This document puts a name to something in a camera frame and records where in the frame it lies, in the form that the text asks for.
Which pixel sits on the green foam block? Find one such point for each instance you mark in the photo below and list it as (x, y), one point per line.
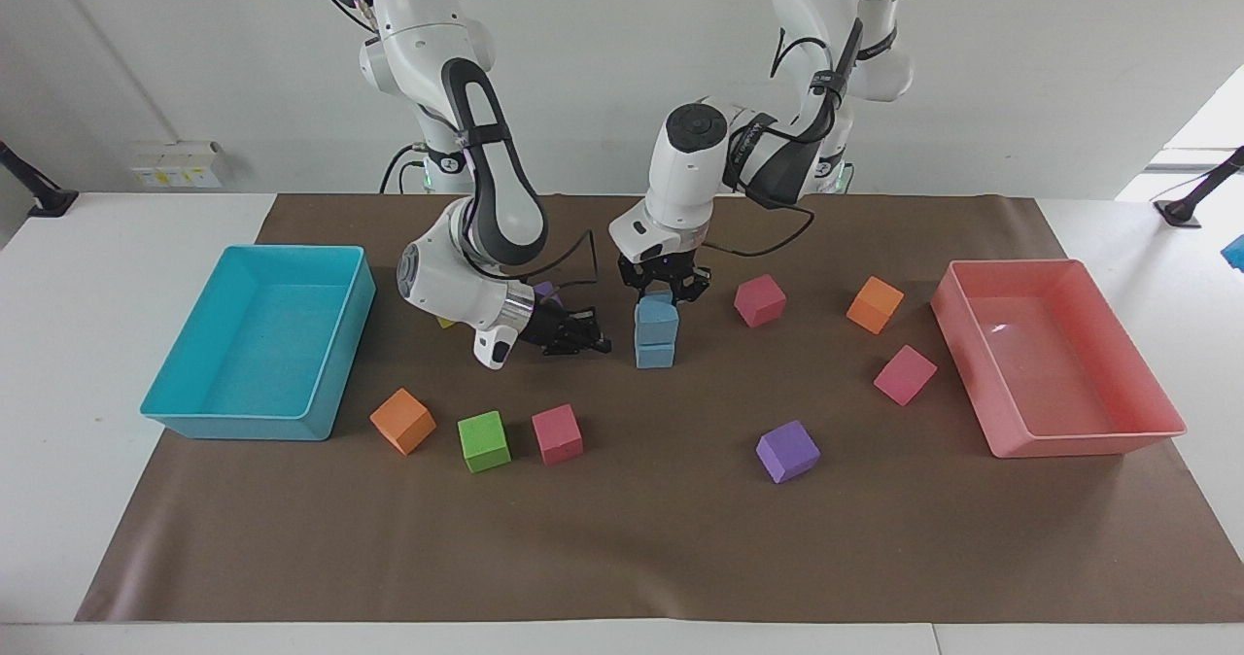
(484, 441)

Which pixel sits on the teal plastic bin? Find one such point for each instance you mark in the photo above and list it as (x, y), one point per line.
(262, 344)

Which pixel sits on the black stand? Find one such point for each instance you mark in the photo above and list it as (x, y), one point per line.
(44, 198)
(1191, 203)

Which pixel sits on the blue object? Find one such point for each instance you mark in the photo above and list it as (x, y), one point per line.
(1235, 253)

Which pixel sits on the purple foam block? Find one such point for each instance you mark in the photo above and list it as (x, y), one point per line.
(788, 452)
(546, 291)

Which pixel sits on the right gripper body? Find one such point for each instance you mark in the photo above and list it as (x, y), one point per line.
(550, 327)

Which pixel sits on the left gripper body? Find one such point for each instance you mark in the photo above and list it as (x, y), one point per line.
(664, 268)

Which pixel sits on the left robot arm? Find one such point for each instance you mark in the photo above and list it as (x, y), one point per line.
(685, 164)

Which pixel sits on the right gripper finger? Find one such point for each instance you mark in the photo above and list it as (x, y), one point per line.
(586, 322)
(588, 347)

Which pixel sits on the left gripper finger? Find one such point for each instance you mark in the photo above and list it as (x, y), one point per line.
(691, 285)
(641, 286)

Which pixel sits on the orange foam block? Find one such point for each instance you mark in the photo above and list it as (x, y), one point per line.
(875, 305)
(402, 422)

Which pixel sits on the blue foam block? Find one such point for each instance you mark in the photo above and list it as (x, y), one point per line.
(658, 323)
(654, 357)

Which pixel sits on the pink foam block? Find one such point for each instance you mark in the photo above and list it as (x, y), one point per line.
(557, 435)
(759, 301)
(905, 375)

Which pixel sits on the pink plastic bin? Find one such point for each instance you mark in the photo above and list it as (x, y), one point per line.
(1054, 359)

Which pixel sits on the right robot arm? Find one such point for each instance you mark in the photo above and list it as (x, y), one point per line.
(491, 174)

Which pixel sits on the white wall socket strip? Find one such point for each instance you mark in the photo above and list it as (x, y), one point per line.
(175, 164)

